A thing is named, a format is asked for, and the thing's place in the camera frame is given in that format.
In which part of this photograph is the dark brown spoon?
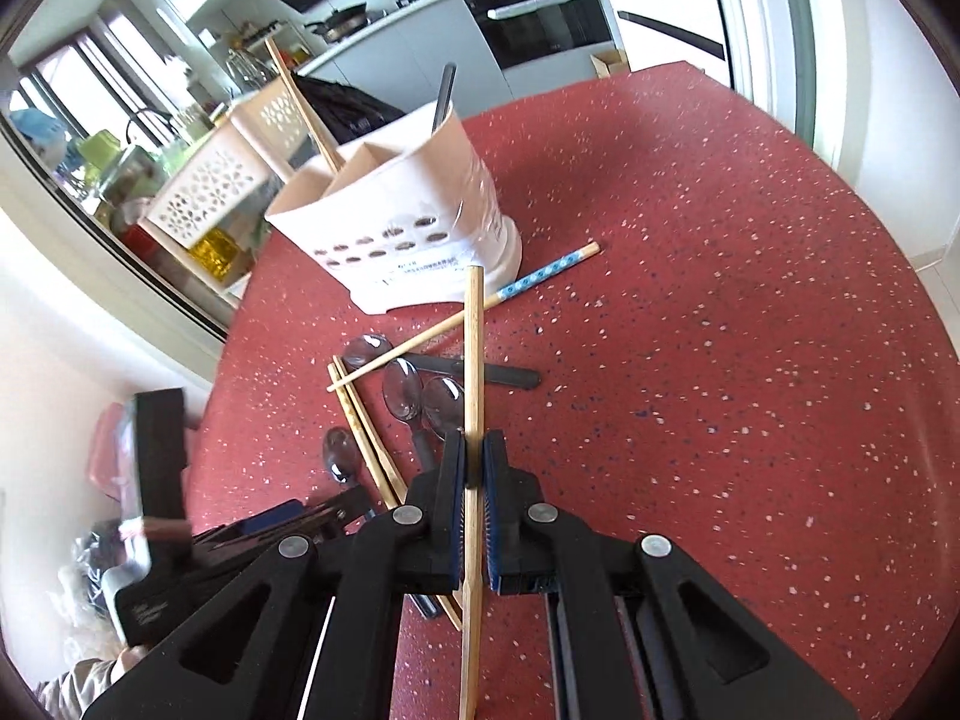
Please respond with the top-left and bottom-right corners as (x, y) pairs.
(431, 62), (457, 132)

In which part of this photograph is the kitchen faucet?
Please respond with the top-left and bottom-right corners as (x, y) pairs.
(124, 107), (178, 149)

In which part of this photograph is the white utensil caddy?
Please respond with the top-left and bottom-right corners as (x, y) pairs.
(265, 103), (523, 316)

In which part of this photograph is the black plastic bag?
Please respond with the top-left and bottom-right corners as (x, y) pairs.
(293, 75), (405, 145)

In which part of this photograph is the white refrigerator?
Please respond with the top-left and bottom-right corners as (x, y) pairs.
(608, 0), (732, 88)

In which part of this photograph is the black wok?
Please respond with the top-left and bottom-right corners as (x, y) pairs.
(304, 4), (370, 44)

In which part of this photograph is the blue dotted chopstick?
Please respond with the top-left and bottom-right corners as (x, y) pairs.
(325, 241), (602, 394)

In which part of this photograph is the dark spoon on table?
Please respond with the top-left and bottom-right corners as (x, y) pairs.
(342, 333), (542, 390)

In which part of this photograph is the left hand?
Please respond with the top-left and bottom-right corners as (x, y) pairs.
(114, 645), (149, 674)

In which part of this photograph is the black built-in oven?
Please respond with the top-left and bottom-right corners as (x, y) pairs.
(464, 0), (613, 70)

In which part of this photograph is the plain wooden chopstick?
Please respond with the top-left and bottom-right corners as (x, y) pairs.
(459, 265), (485, 720)
(265, 37), (345, 174)

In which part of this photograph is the translucent brown spoon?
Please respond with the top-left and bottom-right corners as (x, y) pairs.
(380, 356), (445, 623)

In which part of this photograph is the cardboard box on floor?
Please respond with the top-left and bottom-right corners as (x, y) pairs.
(590, 49), (630, 78)

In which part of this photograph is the wooden chopstick on table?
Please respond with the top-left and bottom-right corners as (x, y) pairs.
(337, 383), (409, 507)
(325, 361), (466, 632)

